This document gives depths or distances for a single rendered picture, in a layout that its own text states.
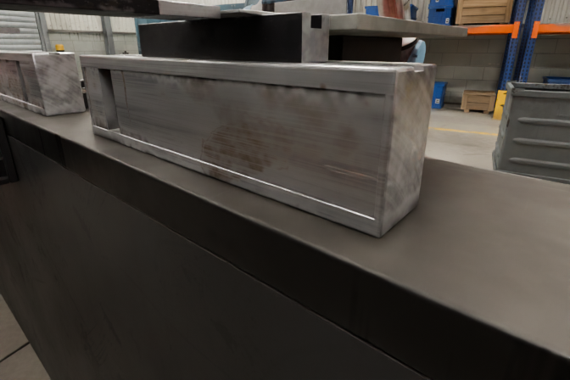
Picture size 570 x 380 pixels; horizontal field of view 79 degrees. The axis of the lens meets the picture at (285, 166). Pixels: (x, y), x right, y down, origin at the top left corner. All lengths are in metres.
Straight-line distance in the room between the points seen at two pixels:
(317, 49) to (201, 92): 0.10
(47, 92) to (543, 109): 2.67
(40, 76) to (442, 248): 0.60
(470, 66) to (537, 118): 4.12
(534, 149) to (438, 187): 2.58
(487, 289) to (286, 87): 0.15
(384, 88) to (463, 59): 6.67
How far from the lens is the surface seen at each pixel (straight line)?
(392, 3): 1.08
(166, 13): 0.23
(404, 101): 0.20
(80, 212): 0.53
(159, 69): 0.33
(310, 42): 0.24
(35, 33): 8.76
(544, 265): 0.23
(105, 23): 9.39
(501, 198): 0.30
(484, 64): 6.86
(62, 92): 0.67
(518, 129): 2.83
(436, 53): 6.88
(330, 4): 0.35
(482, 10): 6.28
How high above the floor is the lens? 0.98
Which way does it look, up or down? 19 degrees down
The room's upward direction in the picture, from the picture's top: straight up
